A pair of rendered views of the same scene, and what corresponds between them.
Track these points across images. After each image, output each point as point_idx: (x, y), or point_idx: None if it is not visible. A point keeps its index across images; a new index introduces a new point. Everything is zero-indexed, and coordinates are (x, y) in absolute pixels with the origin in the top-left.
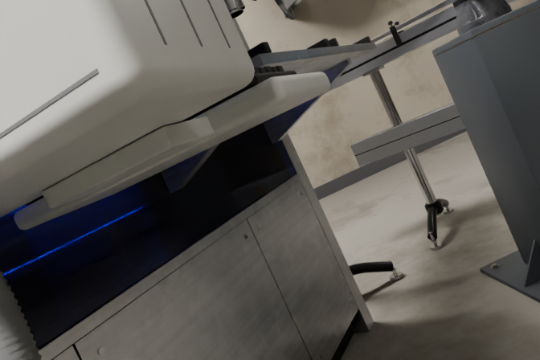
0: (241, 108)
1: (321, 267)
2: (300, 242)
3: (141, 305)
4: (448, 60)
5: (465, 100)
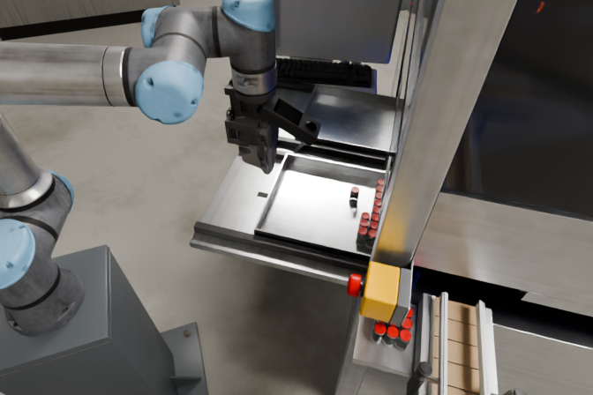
0: None
1: (349, 326)
2: (355, 298)
3: None
4: (115, 312)
5: (131, 335)
